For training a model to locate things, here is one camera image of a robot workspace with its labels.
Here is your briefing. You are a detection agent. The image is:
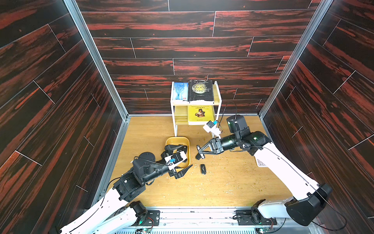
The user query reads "white calculator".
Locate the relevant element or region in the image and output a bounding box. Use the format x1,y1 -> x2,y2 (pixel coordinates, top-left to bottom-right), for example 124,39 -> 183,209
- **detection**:
256,159 -> 267,167

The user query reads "blue book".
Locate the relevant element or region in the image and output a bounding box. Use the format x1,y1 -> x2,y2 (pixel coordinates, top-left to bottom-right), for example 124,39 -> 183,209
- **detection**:
172,82 -> 189,101

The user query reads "white metal shelf rack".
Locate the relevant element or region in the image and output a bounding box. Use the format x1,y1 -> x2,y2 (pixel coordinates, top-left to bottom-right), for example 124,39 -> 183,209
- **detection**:
170,80 -> 222,136

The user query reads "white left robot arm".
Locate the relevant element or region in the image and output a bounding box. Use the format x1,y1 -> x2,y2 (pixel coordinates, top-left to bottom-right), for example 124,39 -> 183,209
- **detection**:
57,145 -> 190,234

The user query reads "aluminium rail frame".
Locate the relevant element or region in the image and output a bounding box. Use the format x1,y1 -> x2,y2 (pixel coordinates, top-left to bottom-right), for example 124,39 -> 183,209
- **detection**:
114,207 -> 324,234

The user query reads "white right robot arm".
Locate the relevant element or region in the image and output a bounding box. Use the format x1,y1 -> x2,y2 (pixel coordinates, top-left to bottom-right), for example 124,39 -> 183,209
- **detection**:
196,115 -> 332,226

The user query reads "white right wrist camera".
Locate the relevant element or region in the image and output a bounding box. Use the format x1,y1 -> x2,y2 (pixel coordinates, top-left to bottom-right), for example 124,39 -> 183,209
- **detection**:
203,121 -> 222,139

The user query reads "yellow book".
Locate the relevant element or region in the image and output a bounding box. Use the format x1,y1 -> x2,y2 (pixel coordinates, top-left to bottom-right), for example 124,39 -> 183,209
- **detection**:
188,105 -> 215,125

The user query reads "black hardcover book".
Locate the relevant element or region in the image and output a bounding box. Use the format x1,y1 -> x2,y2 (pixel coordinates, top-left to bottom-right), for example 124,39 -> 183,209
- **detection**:
188,80 -> 214,102

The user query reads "black flip car key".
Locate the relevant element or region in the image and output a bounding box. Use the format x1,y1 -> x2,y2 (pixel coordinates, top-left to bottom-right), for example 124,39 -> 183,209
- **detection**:
195,152 -> 205,160

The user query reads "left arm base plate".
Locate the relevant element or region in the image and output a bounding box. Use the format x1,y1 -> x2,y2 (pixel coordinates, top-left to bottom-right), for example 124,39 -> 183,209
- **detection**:
132,210 -> 161,227

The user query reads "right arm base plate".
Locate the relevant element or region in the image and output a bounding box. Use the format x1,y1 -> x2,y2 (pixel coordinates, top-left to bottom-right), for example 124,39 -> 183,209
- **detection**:
232,210 -> 278,226

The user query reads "yellow storage tray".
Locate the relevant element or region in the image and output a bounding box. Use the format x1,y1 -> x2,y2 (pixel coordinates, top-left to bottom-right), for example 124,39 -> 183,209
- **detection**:
165,136 -> 191,169

